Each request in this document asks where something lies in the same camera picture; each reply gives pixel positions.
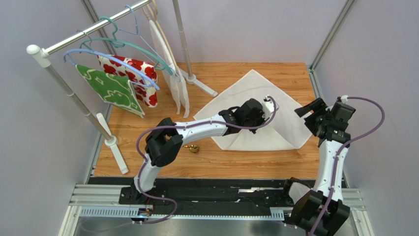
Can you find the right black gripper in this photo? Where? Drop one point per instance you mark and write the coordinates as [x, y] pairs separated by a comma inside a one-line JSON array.
[[315, 115]]

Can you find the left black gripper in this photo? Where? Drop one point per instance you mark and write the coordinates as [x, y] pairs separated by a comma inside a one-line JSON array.
[[261, 118]]

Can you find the white cloth napkin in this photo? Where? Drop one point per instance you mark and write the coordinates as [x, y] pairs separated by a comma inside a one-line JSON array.
[[287, 130]]

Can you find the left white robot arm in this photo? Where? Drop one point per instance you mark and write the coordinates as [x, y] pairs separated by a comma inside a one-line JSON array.
[[164, 141]]

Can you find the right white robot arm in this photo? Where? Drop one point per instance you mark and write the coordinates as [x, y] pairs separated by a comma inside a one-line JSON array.
[[319, 210]]

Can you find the white hanging towel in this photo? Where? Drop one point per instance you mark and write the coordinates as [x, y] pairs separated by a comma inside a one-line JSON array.
[[176, 82]]

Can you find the red floral cloth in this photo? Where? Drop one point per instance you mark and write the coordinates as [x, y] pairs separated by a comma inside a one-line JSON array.
[[146, 95]]

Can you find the green patterned cloth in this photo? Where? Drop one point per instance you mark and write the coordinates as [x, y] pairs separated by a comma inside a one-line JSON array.
[[112, 89]]

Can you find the beige wooden hanger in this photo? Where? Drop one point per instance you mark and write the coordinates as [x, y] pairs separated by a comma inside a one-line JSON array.
[[163, 32]]

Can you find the teal plastic hanger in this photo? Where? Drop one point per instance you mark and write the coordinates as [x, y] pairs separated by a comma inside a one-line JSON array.
[[154, 57]]

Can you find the blue plastic hanger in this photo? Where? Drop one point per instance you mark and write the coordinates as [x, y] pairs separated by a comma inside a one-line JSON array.
[[108, 61]]

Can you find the white slotted cable duct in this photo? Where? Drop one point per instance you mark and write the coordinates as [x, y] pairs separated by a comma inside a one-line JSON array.
[[136, 212]]

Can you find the light blue wire hanger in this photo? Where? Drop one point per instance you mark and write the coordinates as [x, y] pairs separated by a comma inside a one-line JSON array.
[[147, 45]]

